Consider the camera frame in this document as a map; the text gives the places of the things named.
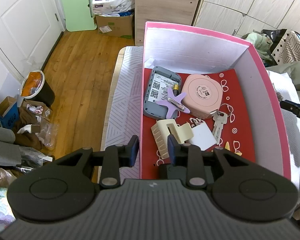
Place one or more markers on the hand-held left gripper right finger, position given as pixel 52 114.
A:
pixel 171 151

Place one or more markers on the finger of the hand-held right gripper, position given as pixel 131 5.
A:
pixel 296 110

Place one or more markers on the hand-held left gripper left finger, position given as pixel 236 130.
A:
pixel 133 151

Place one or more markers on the cream hair claw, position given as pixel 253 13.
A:
pixel 165 127

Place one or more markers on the pink cardboard box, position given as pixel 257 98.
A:
pixel 265 105

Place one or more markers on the white square card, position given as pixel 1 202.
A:
pixel 202 136

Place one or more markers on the purple starfish hair clip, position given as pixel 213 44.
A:
pixel 171 103

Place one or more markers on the small gold battery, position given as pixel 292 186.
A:
pixel 175 88

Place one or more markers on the white textured blanket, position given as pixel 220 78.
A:
pixel 293 140

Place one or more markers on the white striped table cloth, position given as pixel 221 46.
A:
pixel 125 100

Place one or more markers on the red printed paper liner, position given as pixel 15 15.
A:
pixel 242 120

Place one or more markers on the yellow plastic piece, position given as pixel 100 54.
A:
pixel 227 146

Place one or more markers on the geometric patterned bag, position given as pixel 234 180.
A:
pixel 295 47

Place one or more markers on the grey pocket router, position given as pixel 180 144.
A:
pixel 157 90

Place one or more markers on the pink round tape measure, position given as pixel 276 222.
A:
pixel 202 92

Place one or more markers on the light green garment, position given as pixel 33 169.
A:
pixel 255 42

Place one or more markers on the black plastic bag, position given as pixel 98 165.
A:
pixel 271 33

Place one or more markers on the clear plastic wrapping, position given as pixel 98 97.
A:
pixel 48 132

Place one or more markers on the crumpled clear plastic bag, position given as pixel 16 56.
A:
pixel 33 157

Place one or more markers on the black trash bin orange bag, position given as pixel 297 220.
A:
pixel 46 95

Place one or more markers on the small open cardboard box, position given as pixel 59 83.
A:
pixel 35 108

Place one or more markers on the brown cloth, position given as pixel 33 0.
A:
pixel 27 123

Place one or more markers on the light wooden wardrobe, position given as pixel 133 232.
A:
pixel 252 0

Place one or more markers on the brown cardboard box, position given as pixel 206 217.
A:
pixel 117 25

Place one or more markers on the blue cardboard box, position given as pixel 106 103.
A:
pixel 10 117

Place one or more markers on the grey upholstered seat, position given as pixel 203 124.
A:
pixel 2 145

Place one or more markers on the floral cloth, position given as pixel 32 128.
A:
pixel 0 210

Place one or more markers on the wooden cabinet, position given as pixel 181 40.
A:
pixel 165 5

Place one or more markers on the white tissue paper pack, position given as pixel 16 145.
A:
pixel 112 1

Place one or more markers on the green folding table board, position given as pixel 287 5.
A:
pixel 76 5

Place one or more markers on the white panel door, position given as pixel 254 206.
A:
pixel 20 25

